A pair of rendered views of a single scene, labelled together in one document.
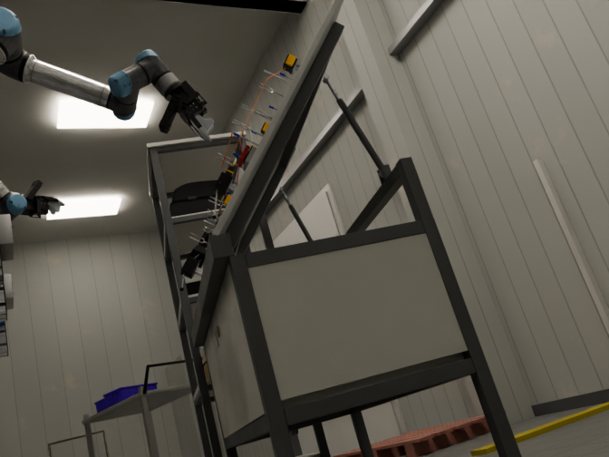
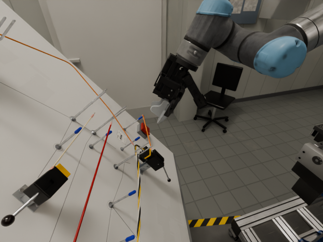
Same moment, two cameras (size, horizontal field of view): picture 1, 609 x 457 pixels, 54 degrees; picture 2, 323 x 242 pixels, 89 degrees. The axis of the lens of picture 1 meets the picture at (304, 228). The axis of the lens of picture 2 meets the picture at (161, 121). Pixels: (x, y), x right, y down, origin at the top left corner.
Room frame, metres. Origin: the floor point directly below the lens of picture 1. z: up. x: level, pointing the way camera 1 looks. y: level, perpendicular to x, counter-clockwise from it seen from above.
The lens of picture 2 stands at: (2.13, 0.32, 1.59)
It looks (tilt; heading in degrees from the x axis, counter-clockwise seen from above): 35 degrees down; 193
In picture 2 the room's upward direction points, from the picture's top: straight up
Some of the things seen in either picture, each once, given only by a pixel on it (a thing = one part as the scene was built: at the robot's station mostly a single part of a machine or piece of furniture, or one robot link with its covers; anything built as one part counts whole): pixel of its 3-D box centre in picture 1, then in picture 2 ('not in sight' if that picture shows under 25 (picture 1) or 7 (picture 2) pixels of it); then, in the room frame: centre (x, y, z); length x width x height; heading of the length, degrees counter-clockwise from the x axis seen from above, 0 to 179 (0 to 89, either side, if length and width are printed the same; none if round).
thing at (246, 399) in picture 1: (236, 354); not in sight; (1.76, 0.30, 0.60); 0.55 x 0.03 x 0.39; 18
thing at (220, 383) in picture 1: (221, 380); not in sight; (2.28, 0.46, 0.60); 0.55 x 0.02 x 0.39; 18
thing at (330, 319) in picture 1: (311, 348); not in sight; (2.11, 0.09, 0.60); 1.17 x 0.58 x 0.40; 18
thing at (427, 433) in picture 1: (416, 442); not in sight; (4.88, -0.37, 0.06); 1.22 x 0.86 x 0.11; 30
